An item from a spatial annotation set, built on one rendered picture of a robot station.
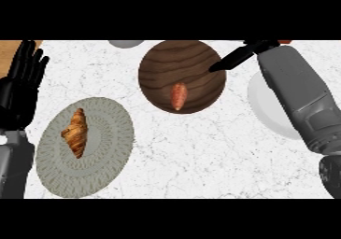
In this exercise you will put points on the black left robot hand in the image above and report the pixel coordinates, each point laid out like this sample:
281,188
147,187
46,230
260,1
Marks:
15,93

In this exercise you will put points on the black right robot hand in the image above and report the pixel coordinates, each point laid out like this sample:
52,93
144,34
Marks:
236,56

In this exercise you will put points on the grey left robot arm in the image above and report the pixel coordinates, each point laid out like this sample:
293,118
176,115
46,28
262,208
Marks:
11,165

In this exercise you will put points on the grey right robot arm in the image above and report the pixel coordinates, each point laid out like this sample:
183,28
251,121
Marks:
306,105

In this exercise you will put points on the dark brown wooden plate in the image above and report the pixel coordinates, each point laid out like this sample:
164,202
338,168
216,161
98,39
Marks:
182,74

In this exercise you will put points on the orange sweet potato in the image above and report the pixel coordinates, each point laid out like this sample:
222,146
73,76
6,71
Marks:
179,95

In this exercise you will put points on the white bowl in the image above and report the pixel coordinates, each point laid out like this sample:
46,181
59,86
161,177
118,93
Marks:
266,109

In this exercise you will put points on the grey ribbed plate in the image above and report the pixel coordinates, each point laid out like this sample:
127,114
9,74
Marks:
85,147

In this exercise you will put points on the red-orange object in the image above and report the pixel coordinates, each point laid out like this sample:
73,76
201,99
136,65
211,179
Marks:
284,41

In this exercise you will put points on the brown croissant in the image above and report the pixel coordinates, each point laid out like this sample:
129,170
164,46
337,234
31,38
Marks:
76,132

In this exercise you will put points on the grey round object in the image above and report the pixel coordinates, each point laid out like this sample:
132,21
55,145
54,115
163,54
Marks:
126,43

